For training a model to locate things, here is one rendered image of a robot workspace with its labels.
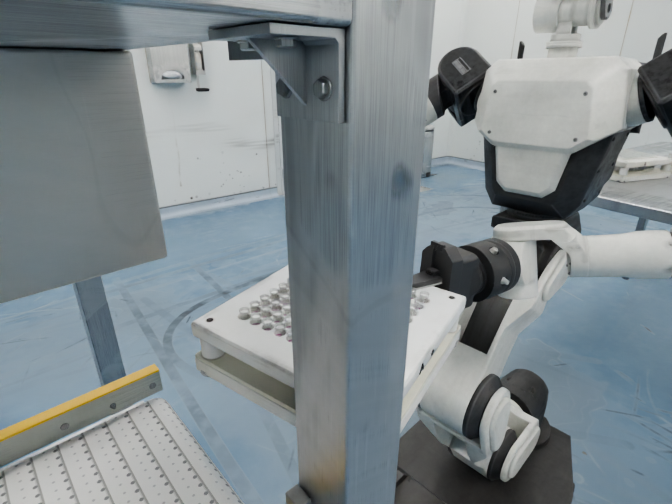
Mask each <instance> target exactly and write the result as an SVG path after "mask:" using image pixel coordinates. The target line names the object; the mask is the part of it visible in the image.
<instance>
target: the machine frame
mask: <svg viewBox="0 0 672 504"><path fill-rule="evenodd" d="M435 3H436V0H352V20H351V23H350V25H348V26H347V27H341V28H343V29H345V110H344V123H339V124H338V123H330V122H322V121H314V120H306V119H298V118H290V117H282V116H281V134H282V153H283V173H284V193H285V212H286V232H287V252H288V272H289V291H290V311H291V331H292V351H293V370H294V390H295V410H296V430H297V449H298V469H299V486H300V487H301V488H302V489H303V490H304V491H305V492H306V493H307V494H308V495H309V497H310V498H311V504H394V500H395V488H396V476H397V464H398V452H399V440H400V428H401V415H402V403H403V391H404V379H405V367H406V355H407V343H408V331H409V318H410V306H411V294H412V282H413V270H414V258H415V246H416V234H417V221H418V209H419V197H420V185H421V173H422V161H423V149H424V137H425V125H426V112H427V100H428V88H429V76H430V64H431V52H432V40H433V28H434V15H435ZM72 285H73V289H74V292H75V296H76V299H77V303H78V306H79V310H80V313H81V317H82V320H83V324H84V327H85V331H86V334H87V338H88V341H89V345H90V348H91V352H92V355H93V359H94V362H95V366H96V369H97V373H98V376H99V380H100V383H101V387H102V386H104V385H106V384H109V383H111V382H113V381H116V380H118V379H120V378H123V377H125V376H126V373H125V369H124V365H123V361H122V357H121V353H120V349H119V345H118V341H117V337H116V333H115V329H114V325H113V321H112V317H111V313H110V309H109V305H108V301H107V297H106V293H105V289H104V285H103V281H102V277H101V276H98V277H94V278H91V279H87V280H84V281H80V282H76V283H73V284H72Z"/></svg>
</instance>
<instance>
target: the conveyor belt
mask: <svg viewBox="0 0 672 504"><path fill-rule="evenodd" d="M0 504H244V503H243V502H242V500H241V499H240V498H239V496H238V495H237V494H236V492H235V491H234V490H233V488H232V487H231V486H230V484H229V483H228V482H227V480H226V479H225V478H224V476H223V475H222V474H221V472H220V471H219V470H218V468H217V467H216V466H215V464H214V463H213V462H212V460H211V459H210V458H209V456H208V455H207V454H206V452H205V451H204V450H203V448H202V447H201V446H200V444H199V443H198V442H197V440H196V439H195V438H194V436H193V435H192V434H191V432H190V431H189V430H188V428H187V427H186V426H185V424H184V423H183V422H182V420H181V419H180V418H179V416H178V415H177V414H176V412H175V411H174V410H173V408H172V407H171V406H170V404H169V403H168V402H167V401H166V400H165V399H162V398H155V399H151V400H148V401H146V402H144V403H142V404H140V405H138V406H136V407H134V408H131V409H129V410H127V411H125V412H123V413H121V414H119V415H117V416H115V417H113V418H111V419H109V420H107V421H105V422H102V423H100V424H98V425H96V426H94V427H92V428H90V429H88V430H86V431H84V432H82V433H80V434H78V435H76V436H73V437H71V438H69V439H67V440H65V441H63V442H61V443H59V444H57V445H55V446H53V447H51V448H49V449H47V450H44V451H42V452H40V453H38V454H36V455H34V456H32V457H30V458H28V459H26V460H24V461H22V462H20V463H18V464H15V465H13V466H11V467H9V468H7V469H5V470H3V471H1V472H0Z"/></svg>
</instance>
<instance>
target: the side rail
mask: <svg viewBox="0 0 672 504"><path fill-rule="evenodd" d="M161 390H163V386H162V382H161V377H160V372H159V371H158V372H156V373H154V374H152V375H149V376H147V377H145V378H143V379H140V380H138V381H136V382H134V383H132V384H129V385H127V386H125V387H123V388H120V389H118V390H116V391H114V392H111V393H109V394H107V395H105V396H102V397H100V398H98V399H96V400H94V401H91V402H89V403H87V404H85V405H82V406H80V407H78V408H76V409H73V410H71V411H69V412H67V413H64V414H62V415H60V416H58V417H55V418H53V419H51V420H49V421H47V422H44V423H42V424H40V425H38V426H35V427H33V428H31V429H29V430H26V431H24V432H22V433H20V434H17V435H15V436H13V437H11V438H9V439H6V440H4V441H2V442H0V467H2V466H4V465H6V464H8V463H10V462H12V461H14V460H17V459H19V458H21V457H23V456H25V455H27V454H29V453H31V452H33V451H35V450H37V449H40V448H42V447H44V446H46V445H48V444H50V443H52V442H54V441H56V440H58V439H61V438H63V437H65V436H67V435H69V434H71V433H73V432H75V431H77V430H79V429H81V428H84V427H86V426H88V425H90V424H92V423H94V422H96V421H98V420H100V419H102V418H105V417H107V416H109V415H111V414H113V413H115V412H117V411H119V410H121V409H123V408H125V407H128V406H130V405H132V404H134V403H136V402H138V401H140V400H142V399H144V398H146V397H149V396H151V395H153V394H155V393H157V392H159V391H161ZM112 403H116V409H112V408H110V405H111V404H112Z"/></svg>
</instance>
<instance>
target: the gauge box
mask: <svg viewBox="0 0 672 504"><path fill-rule="evenodd" d="M165 257H167V249H166V243H165V237H164V232H163V226H162V220H161V215H160V209H159V203H158V198H157V192H156V186H155V181H154V175H153V169H152V164H151V158H150V152H149V147H148V141H147V135H146V130H145V124H144V118H143V113H142V107H141V101H140V96H139V90H138V84H137V79H136V73H135V67H134V62H133V56H132V53H131V52H130V51H117V50H83V49H49V48H15V47H0V304H1V303H5V302H9V301H12V300H16V299H19V298H23V297H26V296H30V295H34V294H37V293H41V292H44V291H48V290H51V289H55V288H59V287H62V286H66V285H69V284H73V283H76V282H80V281H84V280H87V279H91V278H94V277H98V276H101V275H105V274H109V273H112V272H116V271H119V270H123V269H126V268H130V267H134V266H137V265H141V264H144V263H148V262H151V261H155V260H158V259H162V258H165Z"/></svg>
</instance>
